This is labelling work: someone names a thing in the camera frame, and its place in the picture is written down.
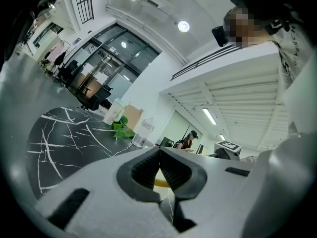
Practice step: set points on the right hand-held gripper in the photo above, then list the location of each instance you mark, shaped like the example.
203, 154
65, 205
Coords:
229, 147

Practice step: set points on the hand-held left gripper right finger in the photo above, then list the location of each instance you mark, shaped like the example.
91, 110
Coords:
218, 190

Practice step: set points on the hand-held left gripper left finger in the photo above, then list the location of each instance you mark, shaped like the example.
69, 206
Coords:
99, 182

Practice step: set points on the white plate with yellow rim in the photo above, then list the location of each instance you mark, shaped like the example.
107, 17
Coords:
161, 192

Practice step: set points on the long fluorescent ceiling lamp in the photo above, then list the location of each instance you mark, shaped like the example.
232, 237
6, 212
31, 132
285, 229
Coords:
209, 116

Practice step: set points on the green leafy plant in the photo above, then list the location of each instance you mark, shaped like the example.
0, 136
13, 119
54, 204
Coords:
122, 133

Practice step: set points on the black computer monitor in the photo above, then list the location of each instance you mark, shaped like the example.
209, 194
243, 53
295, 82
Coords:
167, 142

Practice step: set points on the clear glass jar with lid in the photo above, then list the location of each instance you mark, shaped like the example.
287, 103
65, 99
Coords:
143, 133

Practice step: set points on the white plastic jug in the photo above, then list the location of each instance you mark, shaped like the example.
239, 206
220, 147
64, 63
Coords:
112, 114

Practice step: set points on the brown cardboard box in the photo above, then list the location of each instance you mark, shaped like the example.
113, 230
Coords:
133, 118

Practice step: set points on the black office chair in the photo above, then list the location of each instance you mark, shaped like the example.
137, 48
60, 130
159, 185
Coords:
97, 97

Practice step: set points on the black metal railing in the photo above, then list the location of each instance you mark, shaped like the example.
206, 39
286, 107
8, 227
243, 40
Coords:
198, 64

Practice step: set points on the glass double door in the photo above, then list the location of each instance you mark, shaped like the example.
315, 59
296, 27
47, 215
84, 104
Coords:
109, 61

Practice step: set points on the person's white printed shirt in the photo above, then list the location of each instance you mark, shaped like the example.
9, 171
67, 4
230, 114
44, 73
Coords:
297, 46

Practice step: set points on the clothes rack with garments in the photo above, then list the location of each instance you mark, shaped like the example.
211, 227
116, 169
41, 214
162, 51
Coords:
55, 53

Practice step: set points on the ceiling air conditioner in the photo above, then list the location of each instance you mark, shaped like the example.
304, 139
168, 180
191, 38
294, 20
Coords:
154, 2

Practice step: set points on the black head-worn camera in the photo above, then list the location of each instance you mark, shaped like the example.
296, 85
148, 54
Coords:
220, 36

